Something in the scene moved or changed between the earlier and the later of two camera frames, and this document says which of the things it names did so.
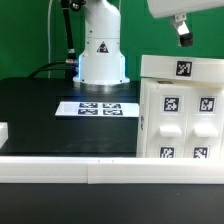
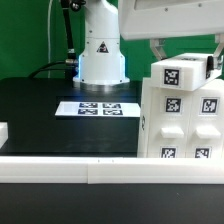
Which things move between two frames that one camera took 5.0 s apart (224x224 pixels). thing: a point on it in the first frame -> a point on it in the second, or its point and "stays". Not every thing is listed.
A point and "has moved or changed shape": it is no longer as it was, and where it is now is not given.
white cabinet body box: x=180 y=119 stays
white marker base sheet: x=98 y=109 stays
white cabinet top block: x=193 y=68 has moved or changed shape
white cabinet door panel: x=167 y=121 stays
